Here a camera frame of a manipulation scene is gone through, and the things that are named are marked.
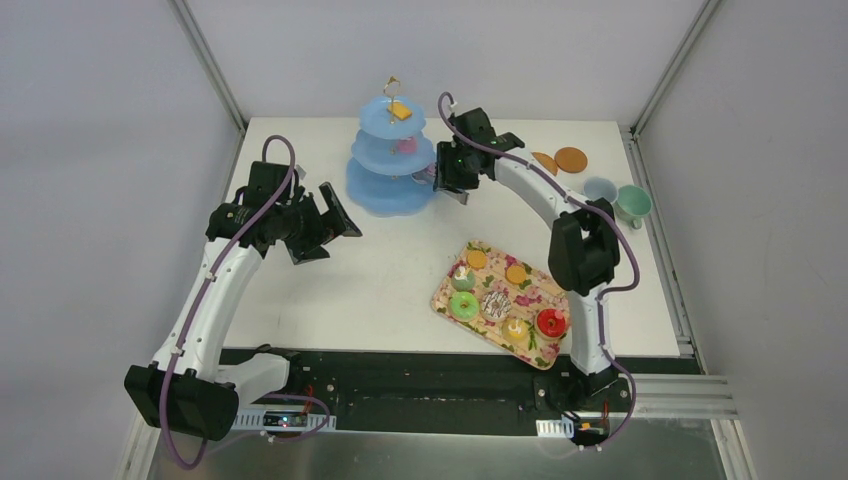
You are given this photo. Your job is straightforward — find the pink frosted cake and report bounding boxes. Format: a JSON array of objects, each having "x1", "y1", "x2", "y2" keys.
[{"x1": 395, "y1": 137, "x2": 418, "y2": 155}]

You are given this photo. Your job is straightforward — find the blue three-tier cake stand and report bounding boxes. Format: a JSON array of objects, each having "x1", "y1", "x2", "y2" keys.
[{"x1": 346, "y1": 76, "x2": 436, "y2": 217}]

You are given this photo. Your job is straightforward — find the purple frosted donut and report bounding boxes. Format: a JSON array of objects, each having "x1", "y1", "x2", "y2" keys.
[{"x1": 411, "y1": 163, "x2": 436, "y2": 185}]

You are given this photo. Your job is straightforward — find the metal serving tongs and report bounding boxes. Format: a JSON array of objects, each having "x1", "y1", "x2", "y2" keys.
[{"x1": 425, "y1": 163, "x2": 465, "y2": 193}]

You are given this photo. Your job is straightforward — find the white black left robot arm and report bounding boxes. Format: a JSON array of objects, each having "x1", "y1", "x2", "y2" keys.
[{"x1": 124, "y1": 161, "x2": 362, "y2": 441}]

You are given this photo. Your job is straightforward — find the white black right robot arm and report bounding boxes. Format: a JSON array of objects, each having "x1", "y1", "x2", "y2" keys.
[{"x1": 433, "y1": 108, "x2": 620, "y2": 410}]

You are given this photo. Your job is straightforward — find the round orange biscuit top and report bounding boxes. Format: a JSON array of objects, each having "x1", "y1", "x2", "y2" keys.
[{"x1": 466, "y1": 250, "x2": 488, "y2": 270}]

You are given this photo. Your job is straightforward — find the round orange biscuit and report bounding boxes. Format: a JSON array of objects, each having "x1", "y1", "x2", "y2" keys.
[
  {"x1": 505, "y1": 264, "x2": 527, "y2": 285},
  {"x1": 466, "y1": 250, "x2": 488, "y2": 270}
]

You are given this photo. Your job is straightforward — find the large round brown coaster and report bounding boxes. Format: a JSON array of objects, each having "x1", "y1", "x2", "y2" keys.
[{"x1": 532, "y1": 151, "x2": 559, "y2": 176}]

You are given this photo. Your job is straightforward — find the dark green flower donut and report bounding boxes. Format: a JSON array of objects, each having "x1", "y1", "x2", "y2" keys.
[{"x1": 450, "y1": 265, "x2": 476, "y2": 292}]

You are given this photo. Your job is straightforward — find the round orange biscuit middle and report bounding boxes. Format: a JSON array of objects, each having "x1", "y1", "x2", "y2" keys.
[{"x1": 505, "y1": 264, "x2": 527, "y2": 285}]

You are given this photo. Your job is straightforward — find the small round brown coaster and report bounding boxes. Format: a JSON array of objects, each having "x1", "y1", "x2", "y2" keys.
[{"x1": 554, "y1": 147, "x2": 588, "y2": 174}]

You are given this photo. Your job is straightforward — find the light green frosted donut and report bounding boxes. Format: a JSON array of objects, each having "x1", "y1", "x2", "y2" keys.
[{"x1": 448, "y1": 291, "x2": 480, "y2": 322}]

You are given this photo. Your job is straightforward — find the floral rectangular tray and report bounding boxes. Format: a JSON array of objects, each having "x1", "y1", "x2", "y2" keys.
[{"x1": 430, "y1": 240, "x2": 571, "y2": 371}]

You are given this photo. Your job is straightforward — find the chocolate drizzle white donut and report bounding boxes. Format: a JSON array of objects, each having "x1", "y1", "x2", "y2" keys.
[{"x1": 480, "y1": 290, "x2": 512, "y2": 324}]

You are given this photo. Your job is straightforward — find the light blue teacup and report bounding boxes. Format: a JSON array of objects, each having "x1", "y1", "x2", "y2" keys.
[{"x1": 582, "y1": 176, "x2": 619, "y2": 205}]

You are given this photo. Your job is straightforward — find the red frosted donut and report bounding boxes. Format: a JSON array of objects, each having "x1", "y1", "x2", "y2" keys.
[{"x1": 535, "y1": 308, "x2": 569, "y2": 340}]

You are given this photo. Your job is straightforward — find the green teacup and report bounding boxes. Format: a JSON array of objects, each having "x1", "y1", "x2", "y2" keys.
[{"x1": 615, "y1": 185, "x2": 654, "y2": 230}]

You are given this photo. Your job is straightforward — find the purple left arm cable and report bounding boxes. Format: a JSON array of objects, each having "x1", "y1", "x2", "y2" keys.
[{"x1": 157, "y1": 135, "x2": 331, "y2": 472}]

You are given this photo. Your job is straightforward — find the white left cable duct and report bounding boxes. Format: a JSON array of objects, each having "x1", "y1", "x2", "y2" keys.
[{"x1": 231, "y1": 408, "x2": 337, "y2": 433}]

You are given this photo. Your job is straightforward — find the white cable duct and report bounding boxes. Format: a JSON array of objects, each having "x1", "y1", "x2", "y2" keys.
[
  {"x1": 231, "y1": 408, "x2": 337, "y2": 433},
  {"x1": 535, "y1": 416, "x2": 575, "y2": 439}
]

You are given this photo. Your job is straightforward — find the metal frame rail left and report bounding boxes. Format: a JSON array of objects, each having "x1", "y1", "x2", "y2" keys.
[{"x1": 168, "y1": 0, "x2": 248, "y2": 137}]

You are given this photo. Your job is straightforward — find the metal frame rail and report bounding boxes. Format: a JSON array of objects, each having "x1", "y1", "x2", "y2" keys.
[
  {"x1": 629, "y1": 0, "x2": 724, "y2": 140},
  {"x1": 168, "y1": 0, "x2": 248, "y2": 137}
]

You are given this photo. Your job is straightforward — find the white right cable duct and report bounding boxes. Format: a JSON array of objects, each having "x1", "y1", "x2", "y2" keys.
[{"x1": 535, "y1": 416, "x2": 575, "y2": 439}]

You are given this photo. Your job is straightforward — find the metal frame rail right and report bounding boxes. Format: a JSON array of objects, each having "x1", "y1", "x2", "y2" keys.
[{"x1": 629, "y1": 0, "x2": 724, "y2": 140}]

